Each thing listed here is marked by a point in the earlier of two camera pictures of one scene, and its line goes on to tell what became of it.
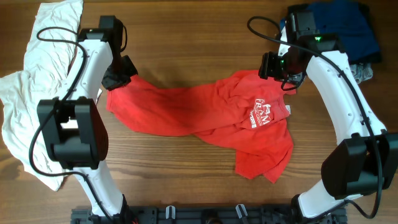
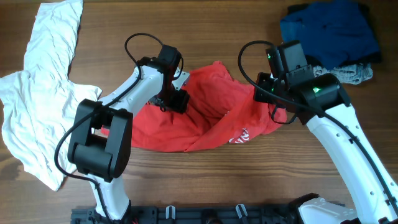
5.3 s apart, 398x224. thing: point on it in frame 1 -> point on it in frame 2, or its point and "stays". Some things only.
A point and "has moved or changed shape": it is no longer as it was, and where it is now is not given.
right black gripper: [268, 66] -> [263, 88]
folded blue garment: [350, 22] stays
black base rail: [183, 215] stays
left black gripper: [117, 78] -> [178, 101]
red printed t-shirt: [237, 109] has moved or changed shape
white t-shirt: [49, 51] stays
